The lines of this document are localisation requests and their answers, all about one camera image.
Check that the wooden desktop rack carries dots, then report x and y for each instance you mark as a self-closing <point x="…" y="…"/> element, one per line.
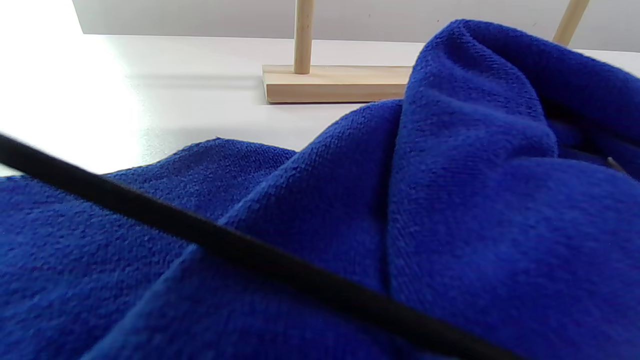
<point x="335" y="82"/>

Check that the blue square towel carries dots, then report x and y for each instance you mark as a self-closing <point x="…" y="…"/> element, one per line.
<point x="450" y="200"/>

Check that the white desktop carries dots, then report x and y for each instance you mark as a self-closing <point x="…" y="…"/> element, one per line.
<point x="150" y="100"/>

